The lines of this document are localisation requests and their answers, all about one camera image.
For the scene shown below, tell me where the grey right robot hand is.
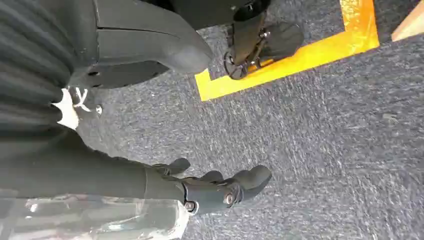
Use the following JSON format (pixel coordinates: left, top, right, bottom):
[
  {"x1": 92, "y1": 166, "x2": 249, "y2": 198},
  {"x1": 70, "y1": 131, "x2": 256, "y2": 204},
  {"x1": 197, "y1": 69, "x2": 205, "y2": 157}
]
[{"x1": 0, "y1": 0, "x2": 273, "y2": 217}]

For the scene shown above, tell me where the white tag at wrist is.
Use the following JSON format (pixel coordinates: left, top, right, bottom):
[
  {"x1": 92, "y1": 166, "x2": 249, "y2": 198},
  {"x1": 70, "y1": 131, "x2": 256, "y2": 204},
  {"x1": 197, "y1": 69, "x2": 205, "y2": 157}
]
[{"x1": 51, "y1": 86, "x2": 93, "y2": 131}]

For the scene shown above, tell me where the ribbed grey right arm sleeve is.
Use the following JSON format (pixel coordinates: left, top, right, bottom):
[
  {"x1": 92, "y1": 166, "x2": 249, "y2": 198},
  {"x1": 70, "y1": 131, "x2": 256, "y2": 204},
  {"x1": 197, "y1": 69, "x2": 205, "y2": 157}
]
[{"x1": 0, "y1": 0, "x2": 79, "y2": 137}]

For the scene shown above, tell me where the black robot leg and foot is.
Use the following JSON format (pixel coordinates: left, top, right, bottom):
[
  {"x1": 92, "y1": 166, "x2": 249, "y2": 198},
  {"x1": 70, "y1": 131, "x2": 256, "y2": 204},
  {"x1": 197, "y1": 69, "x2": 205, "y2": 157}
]
[{"x1": 143, "y1": 0, "x2": 305, "y2": 81}]

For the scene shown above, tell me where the yellow floor tape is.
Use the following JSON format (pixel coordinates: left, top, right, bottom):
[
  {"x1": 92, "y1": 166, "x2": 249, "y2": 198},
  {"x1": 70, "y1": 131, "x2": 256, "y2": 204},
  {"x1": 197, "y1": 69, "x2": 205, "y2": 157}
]
[{"x1": 194, "y1": 0, "x2": 381, "y2": 102}]

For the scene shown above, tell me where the pale wooden board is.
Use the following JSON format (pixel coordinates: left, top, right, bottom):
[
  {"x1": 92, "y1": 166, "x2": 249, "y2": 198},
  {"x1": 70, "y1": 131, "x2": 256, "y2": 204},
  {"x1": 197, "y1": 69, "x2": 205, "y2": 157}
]
[{"x1": 391, "y1": 7, "x2": 424, "y2": 43}]

